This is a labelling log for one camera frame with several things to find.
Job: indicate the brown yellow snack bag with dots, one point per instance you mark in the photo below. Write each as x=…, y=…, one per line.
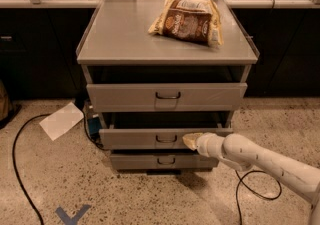
x=189, y=20

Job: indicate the grey metal drawer cabinet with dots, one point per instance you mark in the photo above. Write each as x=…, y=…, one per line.
x=117, y=49

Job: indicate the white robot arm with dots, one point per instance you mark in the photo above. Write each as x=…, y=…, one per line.
x=240, y=154

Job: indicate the white paper sheet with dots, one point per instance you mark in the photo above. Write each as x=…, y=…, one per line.
x=61, y=121

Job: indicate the brown bag at left edge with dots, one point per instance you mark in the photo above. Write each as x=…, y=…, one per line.
x=7, y=109

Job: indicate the grey drawer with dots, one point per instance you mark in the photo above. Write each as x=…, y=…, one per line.
x=154, y=138
x=166, y=97
x=162, y=159

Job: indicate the blue power box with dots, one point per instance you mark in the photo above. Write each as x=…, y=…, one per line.
x=94, y=125

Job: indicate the grey top drawer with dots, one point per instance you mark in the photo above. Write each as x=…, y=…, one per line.
x=166, y=97

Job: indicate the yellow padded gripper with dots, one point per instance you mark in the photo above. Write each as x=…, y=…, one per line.
x=204, y=143

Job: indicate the grey bottom drawer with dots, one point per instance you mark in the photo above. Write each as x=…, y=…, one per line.
x=162, y=159

